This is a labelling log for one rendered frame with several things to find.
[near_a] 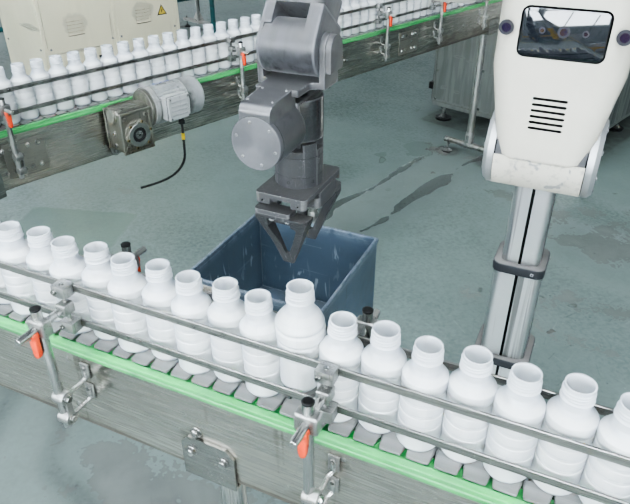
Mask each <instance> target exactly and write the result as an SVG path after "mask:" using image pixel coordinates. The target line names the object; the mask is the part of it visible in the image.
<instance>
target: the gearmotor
mask: <svg viewBox="0 0 630 504"><path fill-rule="evenodd" d="M204 103H205V95H204V91H203V88H202V86H201V84H200V83H199V81H198V80H197V79H196V78H195V77H193V76H190V75H187V76H183V77H179V78H175V79H171V80H164V81H160V82H156V83H152V84H149V85H148V86H144V87H139V88H137V89H136V91H135V92H134V93H133V97H132V99H129V100H126V101H122V102H118V103H115V104H111V105H108V106H107V107H105V108H102V110H103V115H104V121H105V126H106V132H107V139H108V143H109V148H110V149H111V153H112V154H113V155H115V156H116V155H118V154H119V153H120V151H121V152H123V153H124V154H125V156H127V155H130V154H133V153H136V152H139V151H142V150H145V149H148V148H151V147H154V146H155V139H154V132H153V126H155V125H157V124H160V123H164V122H167V121H170V122H173V121H176V120H178V123H179V124H181V132H182V133H181V137H182V142H183V154H184V155H183V161H182V163H181V165H180V167H179V168H178V169H177V170H176V171H175V172H174V173H173V174H172V175H170V176H168V177H166V178H164V179H162V180H160V181H157V182H154V183H151V184H148V185H144V186H141V189H143V188H147V187H150V186H153V185H156V184H159V183H162V182H164V181H166V180H168V179H170V178H172V177H173V176H174V175H176V174H177V173H178V172H179V171H180V170H181V168H182V167H183V165H184V163H185V160H186V146H185V133H184V126H183V124H185V120H184V118H185V117H188V116H191V114H192V113H196V112H199V111H200V110H202V108H203V107H204Z"/></svg>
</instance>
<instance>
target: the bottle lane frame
mask: <svg viewBox="0 0 630 504"><path fill-rule="evenodd" d="M9 315H10V314H9ZM9 315H7V316H2V315H0V385H1V386H3V387H5V388H8V389H10V390H13V391H15V392H18V393H20V394H23V395H25V396H27V397H30V398H32V399H35V400H37V401H40V402H42V403H45V404H47V405H49V406H52V407H54V408H57V409H58V406H57V403H55V402H53V401H52V399H51V396H52V393H53V389H52V386H51V382H50V379H49V376H48V372H47V369H46V365H45V362H44V359H43V356H42V357H41V358H39V359H37V358H36V357H35V356H34V354H33V351H32V348H31V345H30V342H29V341H27V342H25V343H24V344H23V345H21V346H20V347H19V346H16V345H15V343H14V340H15V339H17V338H18V337H19V336H21V335H22V334H24V333H25V332H26V331H28V330H29V329H28V326H27V324H25V321H26V320H24V321H22V322H19V321H16V320H14V319H11V318H9ZM60 331H61V330H60ZM60 331H59V332H60ZM59 332H57V333H55V334H52V335H51V336H49V339H50V342H51V346H52V349H53V353H54V356H55V360H56V363H57V367H58V370H59V374H60V378H61V381H62V385H63V388H64V389H66V390H70V389H71V388H72V387H73V386H74V385H76V384H77V383H78V382H79V381H80V380H81V379H82V378H83V376H82V374H81V370H80V366H79V362H83V363H86V364H88V366H89V370H90V374H91V379H89V378H88V379H87V380H86V382H88V383H91V384H93V386H94V390H95V394H96V398H92V399H91V400H90V401H89V403H88V404H87V405H86V406H84V407H83V408H82V409H81V410H80V411H79V412H78V417H79V418H81V419H84V420H86V421H89V422H91V423H93V424H96V425H98V426H101V427H103V428H106V429H108V430H111V431H113V432H115V433H118V434H120V435H123V436H125V437H128V438H130V439H133V440H135V441H137V442H140V443H142V444H145V445H147V446H150V447H152V448H155V449H157V450H159V451H162V452H164V453H167V454H169V455H172V456H174V457H177V458H179V459H181V460H184V455H183V449H182V442H181V440H182V439H183V438H185V437H186V436H188V435H189V434H190V435H192V437H194V438H200V439H203V440H206V441H208V442H211V443H213V444H216V445H218V446H221V447H223V448H226V449H227V450H228V451H229V452H230V453H231V455H232V456H233V457H234V458H235V462H236V472H237V482H238V483H240V484H243V485H245V486H247V487H250V488H252V489H255V490H257V491H260V492H262V493H265V494H267V495H269V496H272V497H274V498H277V499H279V500H282V501H284V502H287V503H289V504H303V503H302V502H301V494H302V491H303V463H302V458H300V457H299V455H298V449H297V448H296V449H292V448H290V447H289V445H288V443H289V441H290V439H291V438H292V436H293V435H294V433H295V432H296V430H295V429H294V419H293V418H290V417H288V416H285V415H282V414H280V409H281V407H282V404H281V405H280V406H279V407H278V408H277V409H276V410H275V411H271V410H268V409H265V408H262V407H259V406H257V401H258V399H259V397H258V398H257V399H256V400H255V401H253V402H252V403H248V402H245V401H242V400H240V399H237V398H235V397H234V394H235V393H236V391H237V389H236V390H235V391H234V392H233V393H232V394H230V395H225V394H223V393H220V392H217V391H214V390H213V386H214V384H215V382H216V381H215V382H214V383H213V384H212V385H210V386H209V387H208V388H206V387H203V386H200V385H197V384H194V383H192V381H191V380H192V378H193V376H194V375H193V376H192V377H190V378H189V379H188V380H183V379H180V378H177V377H175V376H172V375H171V372H172V370H173V369H174V368H172V369H171V370H170V371H169V372H167V373H163V372H160V371H158V370H155V369H152V368H151V365H152V363H153V362H154V361H153V362H151V363H150V364H149V365H147V366H143V365H141V364H138V363H135V362H132V357H133V356H134V355H135V354H134V355H133V356H131V357H130V358H128V359H124V358H121V357H118V356H115V355H113V351H114V350H115V349H113V350H112V351H110V352H108V353H107V352H104V351H101V350H98V349H95V348H94V345H95V344H96V343H97V342H98V341H97V342H96V343H94V344H93V345H91V346H87V345H84V344H81V343H79V342H77V341H76V339H77V338H78V337H79V336H80V335H79V336H78V337H76V338H75V339H73V340H70V339H67V338H64V337H62V336H59ZM328 426H329V424H328V423H327V424H326V425H325V426H324V427H323V428H322V430H321V431H320V433H319V435H318V436H317V437H315V487H316V488H319V487H320V485H321V483H322V481H323V480H324V478H325V476H326V474H327V473H328V472H329V471H330V469H328V453H330V454H333V455H336V456H339V457H340V472H339V473H338V472H335V473H334V474H333V476H335V477H338V478H339V493H336V492H335V493H334V494H333V495H332V496H331V498H330V499H329V501H328V503H327V504H533V503H531V502H528V501H525V500H524V499H523V489H521V488H520V490H519V492H518V494H517V496H516V497H514V496H511V495H508V494H505V493H502V492H499V491H497V490H494V489H493V488H492V481H493V479H492V478H491V477H490V479H489V481H488V483H487V485H486V486H483V485H480V484H477V483H474V482H471V481H468V480H466V479H464V478H463V468H462V467H461V469H460V470H459V472H458V474H457V475H455V476H454V475H451V474H449V473H446V472H443V471H440V470H437V469H435V468H434V462H435V458H434V457H433V458H432V460H431V461H430V463H429V464H428V465H423V464H420V463H418V462H415V461H412V460H409V459H407V458H406V454H407V448H405V450H404V451H403V452H402V454H401V455H400V456H398V455H395V454H392V453H389V452H386V451H384V450H381V449H380V448H379V445H380V441H381V439H380V438H379V440H378V441H377V442H376V444H375V445H374V446H370V445H367V444H364V443H361V442H358V441H355V440H354V439H353V436H354V432H355V430H353V431H352V432H351V434H350V435H349V436H348V437H344V436H341V435H338V434H336V433H333V432H330V431H328Z"/></svg>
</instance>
